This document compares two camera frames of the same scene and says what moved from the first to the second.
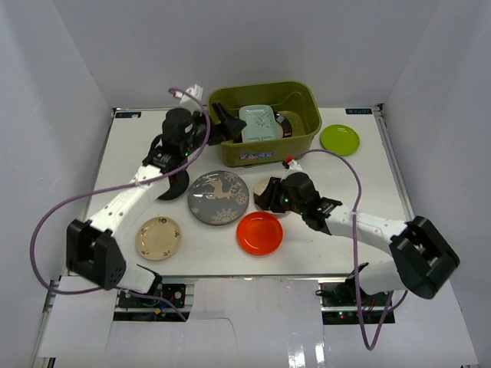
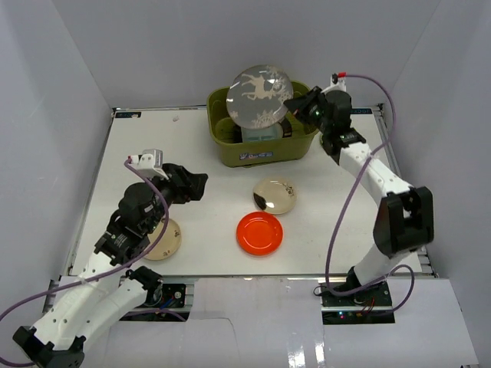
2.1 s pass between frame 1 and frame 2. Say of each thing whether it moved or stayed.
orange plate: stayed
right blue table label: stayed
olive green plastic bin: stayed
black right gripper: moved
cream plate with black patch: stayed
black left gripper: moved
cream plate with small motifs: stayed
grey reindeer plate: moved
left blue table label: stayed
